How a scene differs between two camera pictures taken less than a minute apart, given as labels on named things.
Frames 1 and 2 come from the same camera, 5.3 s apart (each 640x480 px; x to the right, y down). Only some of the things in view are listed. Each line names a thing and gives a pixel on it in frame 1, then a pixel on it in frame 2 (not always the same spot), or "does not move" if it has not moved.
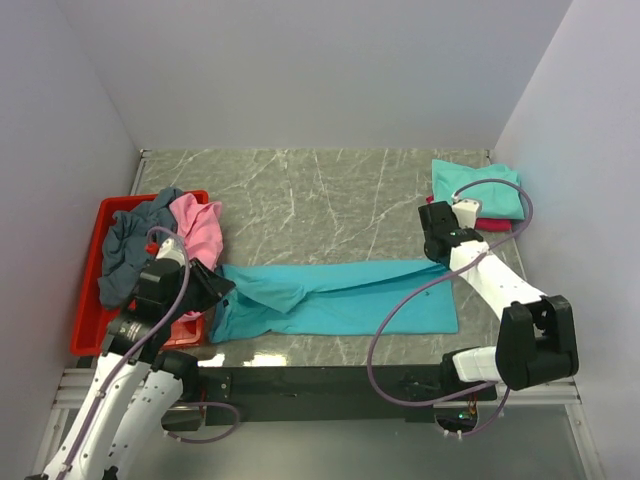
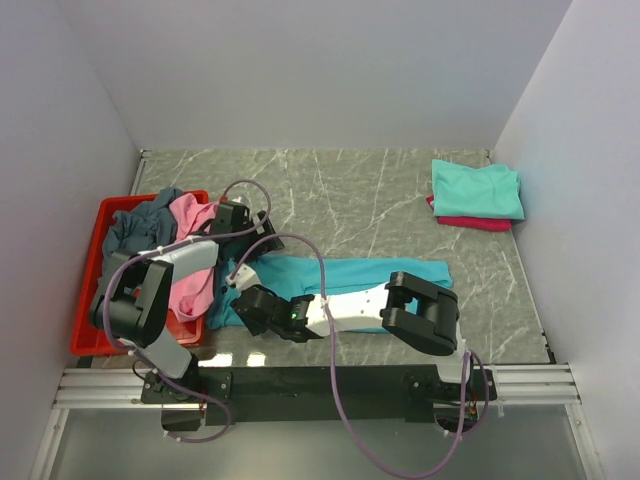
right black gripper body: [426, 247] -> [256, 328]
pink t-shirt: [201, 223] does not move
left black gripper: [212, 284] -> [271, 245]
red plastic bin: [93, 316] does not move
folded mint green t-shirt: [498, 200] does not move
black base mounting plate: [268, 394] does not move
